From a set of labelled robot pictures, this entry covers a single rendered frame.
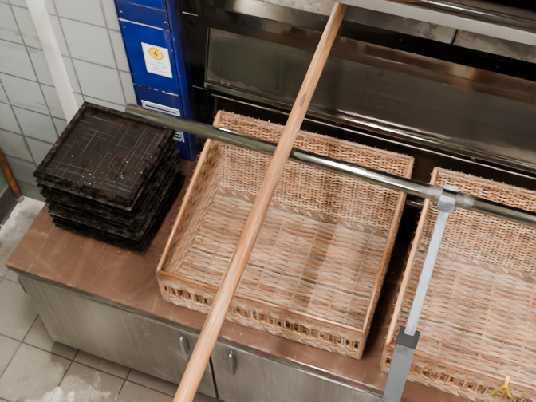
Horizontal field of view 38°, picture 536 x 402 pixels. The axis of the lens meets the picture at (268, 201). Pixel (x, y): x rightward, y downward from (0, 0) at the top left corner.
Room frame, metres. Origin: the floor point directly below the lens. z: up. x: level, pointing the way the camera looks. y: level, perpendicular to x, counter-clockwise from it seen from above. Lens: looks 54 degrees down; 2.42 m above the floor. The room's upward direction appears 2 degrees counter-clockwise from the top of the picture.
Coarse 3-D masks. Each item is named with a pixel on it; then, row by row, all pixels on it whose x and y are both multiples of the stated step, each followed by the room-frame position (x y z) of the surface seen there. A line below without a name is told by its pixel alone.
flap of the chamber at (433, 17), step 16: (336, 0) 1.24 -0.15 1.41; (352, 0) 1.23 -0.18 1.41; (368, 0) 1.22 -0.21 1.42; (384, 0) 1.21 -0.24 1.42; (448, 0) 1.22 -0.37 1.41; (464, 0) 1.22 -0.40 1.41; (480, 0) 1.22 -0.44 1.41; (496, 0) 1.22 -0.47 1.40; (512, 0) 1.23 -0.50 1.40; (528, 0) 1.23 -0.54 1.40; (416, 16) 1.18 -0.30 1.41; (432, 16) 1.17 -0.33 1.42; (448, 16) 1.16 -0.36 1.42; (528, 16) 1.16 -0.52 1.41; (480, 32) 1.13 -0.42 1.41; (496, 32) 1.12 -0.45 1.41; (512, 32) 1.11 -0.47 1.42; (528, 32) 1.10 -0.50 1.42
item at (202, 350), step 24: (336, 24) 1.40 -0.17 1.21; (312, 72) 1.24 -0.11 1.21; (312, 96) 1.19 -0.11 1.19; (288, 120) 1.11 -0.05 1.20; (288, 144) 1.04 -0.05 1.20; (264, 192) 0.92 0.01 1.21; (264, 216) 0.87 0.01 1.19; (240, 240) 0.81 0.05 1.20; (240, 264) 0.76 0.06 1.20; (216, 312) 0.66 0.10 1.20; (216, 336) 0.62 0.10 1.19; (192, 360) 0.57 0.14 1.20; (192, 384) 0.53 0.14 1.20
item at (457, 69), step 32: (224, 0) 1.53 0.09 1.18; (256, 0) 1.53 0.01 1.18; (288, 32) 1.43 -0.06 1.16; (320, 32) 1.40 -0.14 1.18; (352, 32) 1.40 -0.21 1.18; (384, 32) 1.39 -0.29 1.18; (416, 64) 1.31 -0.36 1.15; (448, 64) 1.29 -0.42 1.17; (480, 64) 1.28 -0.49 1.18; (512, 64) 1.27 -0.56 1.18
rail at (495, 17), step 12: (396, 0) 1.20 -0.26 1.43; (408, 0) 1.19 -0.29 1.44; (420, 0) 1.18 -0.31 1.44; (432, 0) 1.18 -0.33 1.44; (444, 0) 1.18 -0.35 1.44; (444, 12) 1.16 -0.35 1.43; (456, 12) 1.16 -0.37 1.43; (468, 12) 1.15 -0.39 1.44; (480, 12) 1.14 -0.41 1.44; (492, 12) 1.14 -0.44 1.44; (504, 24) 1.12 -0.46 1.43; (516, 24) 1.11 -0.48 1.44; (528, 24) 1.11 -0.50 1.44
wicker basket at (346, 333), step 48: (336, 144) 1.34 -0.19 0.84; (192, 192) 1.26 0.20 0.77; (240, 192) 1.38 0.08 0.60; (288, 192) 1.34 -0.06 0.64; (336, 192) 1.30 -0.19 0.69; (192, 240) 1.22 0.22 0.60; (288, 240) 1.21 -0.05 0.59; (336, 240) 1.20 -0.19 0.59; (384, 240) 1.07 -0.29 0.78; (192, 288) 1.00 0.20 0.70; (240, 288) 1.06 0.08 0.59; (288, 288) 1.05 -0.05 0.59; (336, 288) 1.05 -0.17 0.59; (288, 336) 0.91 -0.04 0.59; (336, 336) 0.86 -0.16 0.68
